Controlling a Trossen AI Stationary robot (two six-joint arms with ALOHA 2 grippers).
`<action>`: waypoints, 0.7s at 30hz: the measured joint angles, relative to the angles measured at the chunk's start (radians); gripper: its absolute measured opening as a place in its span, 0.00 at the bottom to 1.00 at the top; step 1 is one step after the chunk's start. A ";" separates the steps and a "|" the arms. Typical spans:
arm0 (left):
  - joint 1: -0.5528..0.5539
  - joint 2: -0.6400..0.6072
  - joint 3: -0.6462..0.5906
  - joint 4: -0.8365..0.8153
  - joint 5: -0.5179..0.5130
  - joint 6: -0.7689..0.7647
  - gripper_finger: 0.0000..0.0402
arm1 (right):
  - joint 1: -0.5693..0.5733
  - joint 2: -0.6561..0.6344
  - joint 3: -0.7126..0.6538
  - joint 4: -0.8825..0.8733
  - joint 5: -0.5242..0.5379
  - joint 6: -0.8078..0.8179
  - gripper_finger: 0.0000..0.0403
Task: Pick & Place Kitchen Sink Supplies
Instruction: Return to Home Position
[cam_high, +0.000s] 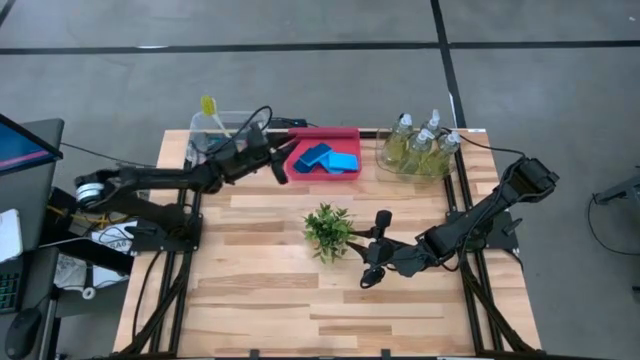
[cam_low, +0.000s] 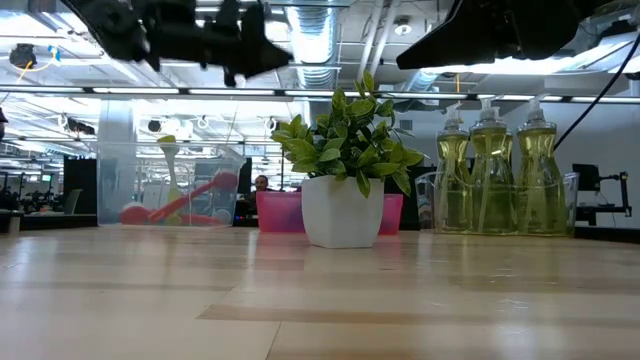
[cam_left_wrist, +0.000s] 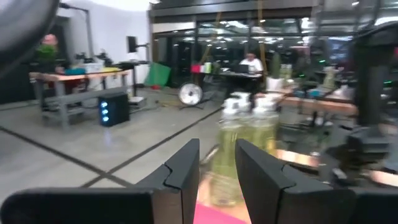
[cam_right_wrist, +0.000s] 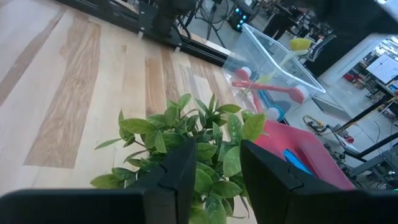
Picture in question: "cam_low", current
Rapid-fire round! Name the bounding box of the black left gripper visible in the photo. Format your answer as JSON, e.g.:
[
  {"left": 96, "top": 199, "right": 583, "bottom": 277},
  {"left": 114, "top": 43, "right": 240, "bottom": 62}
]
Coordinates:
[{"left": 144, "top": 4, "right": 294, "bottom": 77}]

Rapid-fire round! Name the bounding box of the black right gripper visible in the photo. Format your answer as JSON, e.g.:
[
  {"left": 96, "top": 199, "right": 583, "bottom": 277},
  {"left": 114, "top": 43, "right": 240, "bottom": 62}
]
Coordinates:
[{"left": 397, "top": 0, "right": 566, "bottom": 71}]

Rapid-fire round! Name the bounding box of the red dish brush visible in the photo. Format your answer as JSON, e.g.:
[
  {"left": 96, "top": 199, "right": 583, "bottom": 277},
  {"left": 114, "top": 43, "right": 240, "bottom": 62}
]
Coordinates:
[
  {"left": 119, "top": 203, "right": 221, "bottom": 227},
  {"left": 147, "top": 172, "right": 240, "bottom": 225}
]

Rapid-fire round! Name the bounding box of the black monitor on arm stand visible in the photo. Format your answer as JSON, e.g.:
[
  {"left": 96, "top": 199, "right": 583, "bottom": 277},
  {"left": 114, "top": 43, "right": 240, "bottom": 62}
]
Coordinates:
[{"left": 572, "top": 162, "right": 634, "bottom": 227}]

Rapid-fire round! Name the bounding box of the person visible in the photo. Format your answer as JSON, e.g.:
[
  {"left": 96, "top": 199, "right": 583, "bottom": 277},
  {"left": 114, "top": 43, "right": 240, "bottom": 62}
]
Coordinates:
[{"left": 244, "top": 174, "right": 275, "bottom": 204}]

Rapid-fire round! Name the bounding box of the pink plastic bin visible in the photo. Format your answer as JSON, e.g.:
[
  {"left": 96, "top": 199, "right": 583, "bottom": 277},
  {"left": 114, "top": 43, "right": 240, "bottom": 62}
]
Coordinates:
[{"left": 255, "top": 191, "right": 405, "bottom": 236}]

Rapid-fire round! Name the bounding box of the green plant in white pot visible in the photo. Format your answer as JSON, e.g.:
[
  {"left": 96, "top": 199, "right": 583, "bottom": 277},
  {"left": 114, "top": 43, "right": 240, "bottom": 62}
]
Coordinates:
[{"left": 269, "top": 69, "right": 426, "bottom": 250}]

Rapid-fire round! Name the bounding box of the clear plastic bin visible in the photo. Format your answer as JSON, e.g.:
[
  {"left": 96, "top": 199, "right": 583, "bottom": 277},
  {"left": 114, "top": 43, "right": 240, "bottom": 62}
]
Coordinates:
[
  {"left": 414, "top": 170, "right": 580, "bottom": 237},
  {"left": 95, "top": 141, "right": 246, "bottom": 229}
]

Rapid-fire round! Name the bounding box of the black partition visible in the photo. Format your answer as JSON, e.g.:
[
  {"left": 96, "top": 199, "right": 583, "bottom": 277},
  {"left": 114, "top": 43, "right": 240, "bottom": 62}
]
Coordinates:
[{"left": 62, "top": 157, "right": 97, "bottom": 216}]

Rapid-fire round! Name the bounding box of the black ceiling device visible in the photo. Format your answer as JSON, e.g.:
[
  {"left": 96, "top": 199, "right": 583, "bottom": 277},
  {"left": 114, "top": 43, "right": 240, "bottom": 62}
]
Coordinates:
[{"left": 8, "top": 43, "right": 39, "bottom": 70}]

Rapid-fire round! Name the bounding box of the gray office chair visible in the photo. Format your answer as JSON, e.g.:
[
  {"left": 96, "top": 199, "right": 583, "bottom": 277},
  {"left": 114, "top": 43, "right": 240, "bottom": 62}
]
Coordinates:
[{"left": 62, "top": 188, "right": 86, "bottom": 216}]

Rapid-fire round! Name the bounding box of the silver ceiling duct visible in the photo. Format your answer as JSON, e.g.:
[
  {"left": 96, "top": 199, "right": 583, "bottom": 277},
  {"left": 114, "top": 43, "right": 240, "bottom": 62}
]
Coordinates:
[{"left": 284, "top": 4, "right": 346, "bottom": 91}]

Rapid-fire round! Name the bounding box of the black cable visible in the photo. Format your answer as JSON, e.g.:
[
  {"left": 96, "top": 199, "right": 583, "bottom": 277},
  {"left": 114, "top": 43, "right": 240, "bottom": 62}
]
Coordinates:
[{"left": 553, "top": 32, "right": 640, "bottom": 151}]

